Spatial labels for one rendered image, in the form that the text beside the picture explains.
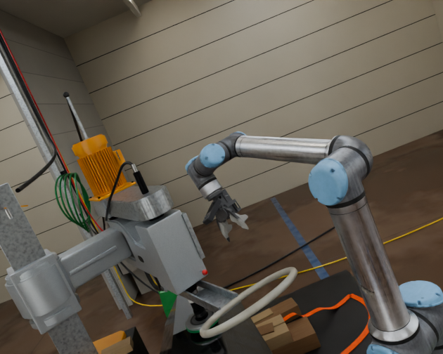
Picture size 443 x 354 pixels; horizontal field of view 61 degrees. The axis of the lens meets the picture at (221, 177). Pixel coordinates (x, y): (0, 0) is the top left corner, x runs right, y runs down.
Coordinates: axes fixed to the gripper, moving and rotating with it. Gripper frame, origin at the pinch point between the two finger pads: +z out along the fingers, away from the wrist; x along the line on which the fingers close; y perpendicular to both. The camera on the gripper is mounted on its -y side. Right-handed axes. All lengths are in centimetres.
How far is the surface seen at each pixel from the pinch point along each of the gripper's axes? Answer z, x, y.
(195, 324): 29, 86, 6
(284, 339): 84, 124, 81
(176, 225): -23, 55, 12
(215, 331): 24.8, 10.9, -25.0
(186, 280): 5, 68, 7
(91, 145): -102, 93, 13
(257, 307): 24.9, -4.6, -13.9
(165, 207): -34, 48, 8
